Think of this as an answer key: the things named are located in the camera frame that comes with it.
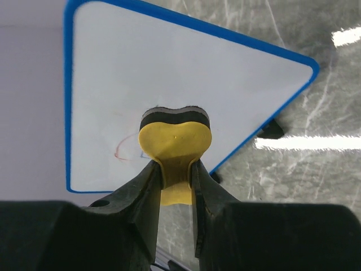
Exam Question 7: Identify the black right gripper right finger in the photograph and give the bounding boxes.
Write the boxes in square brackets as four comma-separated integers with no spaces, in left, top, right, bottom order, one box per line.
[191,161,360,270]

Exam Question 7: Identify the yellow black whiteboard eraser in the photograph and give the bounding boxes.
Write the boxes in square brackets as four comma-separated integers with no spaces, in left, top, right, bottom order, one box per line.
[138,106,212,206]

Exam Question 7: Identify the blue framed whiteboard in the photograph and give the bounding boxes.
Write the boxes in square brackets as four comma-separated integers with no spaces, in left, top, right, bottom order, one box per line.
[64,1,319,193]

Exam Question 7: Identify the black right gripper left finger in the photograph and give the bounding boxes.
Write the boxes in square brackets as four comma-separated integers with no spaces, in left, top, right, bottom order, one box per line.
[1,161,162,270]

